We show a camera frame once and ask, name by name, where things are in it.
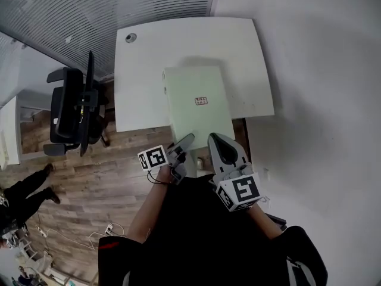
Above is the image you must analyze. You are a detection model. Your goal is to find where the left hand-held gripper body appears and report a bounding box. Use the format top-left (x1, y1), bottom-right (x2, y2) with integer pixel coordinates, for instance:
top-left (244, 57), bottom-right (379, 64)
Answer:
top-left (137, 144), bottom-right (189, 186)

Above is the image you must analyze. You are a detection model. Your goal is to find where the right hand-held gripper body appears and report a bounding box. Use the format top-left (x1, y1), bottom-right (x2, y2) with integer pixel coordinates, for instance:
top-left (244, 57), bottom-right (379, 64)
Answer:
top-left (212, 161), bottom-right (263, 213)

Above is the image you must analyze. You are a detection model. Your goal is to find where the pale green item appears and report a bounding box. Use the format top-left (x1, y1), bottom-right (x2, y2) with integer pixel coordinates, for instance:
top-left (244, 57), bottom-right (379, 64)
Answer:
top-left (161, 66), bottom-right (236, 152)

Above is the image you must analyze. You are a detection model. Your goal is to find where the person's left forearm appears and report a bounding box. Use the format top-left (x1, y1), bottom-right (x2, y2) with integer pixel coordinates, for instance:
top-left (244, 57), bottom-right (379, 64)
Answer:
top-left (127, 167), bottom-right (177, 244)

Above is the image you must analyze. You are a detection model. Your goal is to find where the person's right forearm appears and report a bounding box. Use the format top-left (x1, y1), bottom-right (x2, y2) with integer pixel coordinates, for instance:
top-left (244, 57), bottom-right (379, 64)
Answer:
top-left (248, 203), bottom-right (284, 241)

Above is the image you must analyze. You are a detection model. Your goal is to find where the person's black clothing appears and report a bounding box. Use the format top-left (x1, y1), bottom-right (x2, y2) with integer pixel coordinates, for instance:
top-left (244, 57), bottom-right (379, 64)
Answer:
top-left (98, 173), bottom-right (329, 286)

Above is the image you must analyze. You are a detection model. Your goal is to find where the white table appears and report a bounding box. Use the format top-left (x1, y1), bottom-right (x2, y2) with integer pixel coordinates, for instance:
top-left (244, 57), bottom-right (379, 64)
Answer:
top-left (114, 16), bottom-right (275, 133)

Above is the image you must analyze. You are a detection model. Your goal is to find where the black office chair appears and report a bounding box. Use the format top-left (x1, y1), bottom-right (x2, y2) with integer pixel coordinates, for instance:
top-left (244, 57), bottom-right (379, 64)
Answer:
top-left (43, 50), bottom-right (111, 158)

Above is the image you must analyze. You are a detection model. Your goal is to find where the white side desk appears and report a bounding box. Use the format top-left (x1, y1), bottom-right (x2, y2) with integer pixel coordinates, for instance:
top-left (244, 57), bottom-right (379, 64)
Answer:
top-left (0, 95), bottom-right (23, 170)

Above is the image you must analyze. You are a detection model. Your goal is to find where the black wrist cord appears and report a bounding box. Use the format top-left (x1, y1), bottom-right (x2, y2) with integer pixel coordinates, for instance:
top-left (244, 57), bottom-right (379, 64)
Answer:
top-left (146, 170), bottom-right (168, 186)

